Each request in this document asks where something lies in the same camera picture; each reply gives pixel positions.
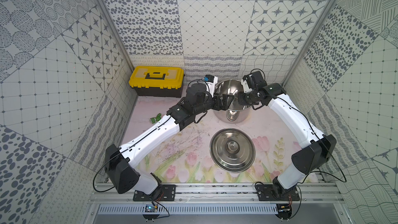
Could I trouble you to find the stainless steel pot lid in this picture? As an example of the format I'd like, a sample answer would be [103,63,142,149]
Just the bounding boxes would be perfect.
[210,128,256,173]

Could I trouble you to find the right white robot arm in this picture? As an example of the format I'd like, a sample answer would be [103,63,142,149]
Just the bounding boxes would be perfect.
[238,80,336,195]

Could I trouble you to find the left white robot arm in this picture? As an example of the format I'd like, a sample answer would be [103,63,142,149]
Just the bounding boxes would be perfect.
[102,83,234,196]

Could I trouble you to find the yellow black toolbox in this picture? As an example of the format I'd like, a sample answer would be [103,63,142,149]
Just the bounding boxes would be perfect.
[129,66,184,98]

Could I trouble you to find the right small circuit board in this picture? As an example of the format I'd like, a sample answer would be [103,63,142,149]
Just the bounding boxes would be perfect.
[276,204,292,220]

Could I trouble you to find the green circuit board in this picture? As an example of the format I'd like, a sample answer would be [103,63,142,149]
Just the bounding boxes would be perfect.
[145,204,158,213]

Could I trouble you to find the white perforated vent strip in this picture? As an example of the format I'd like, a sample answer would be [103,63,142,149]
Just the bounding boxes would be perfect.
[97,203,278,215]

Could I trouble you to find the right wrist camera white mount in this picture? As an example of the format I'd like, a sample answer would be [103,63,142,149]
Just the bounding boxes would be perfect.
[240,69,267,93]

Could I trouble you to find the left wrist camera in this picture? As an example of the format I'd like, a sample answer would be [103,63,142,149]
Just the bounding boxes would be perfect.
[204,74,218,97]

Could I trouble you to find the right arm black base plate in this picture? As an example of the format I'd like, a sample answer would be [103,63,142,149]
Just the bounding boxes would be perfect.
[255,182,301,202]

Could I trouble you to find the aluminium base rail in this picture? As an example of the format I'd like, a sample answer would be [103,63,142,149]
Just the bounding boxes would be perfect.
[88,183,344,204]

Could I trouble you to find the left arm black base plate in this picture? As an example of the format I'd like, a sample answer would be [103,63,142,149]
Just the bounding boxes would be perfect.
[133,184,176,202]

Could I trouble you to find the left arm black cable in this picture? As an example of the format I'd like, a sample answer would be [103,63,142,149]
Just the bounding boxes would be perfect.
[92,150,125,193]

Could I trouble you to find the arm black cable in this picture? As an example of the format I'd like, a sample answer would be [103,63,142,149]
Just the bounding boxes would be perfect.
[92,150,125,193]
[276,94,347,184]

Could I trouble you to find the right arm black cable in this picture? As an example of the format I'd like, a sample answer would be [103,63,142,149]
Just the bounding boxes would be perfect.
[276,94,347,184]

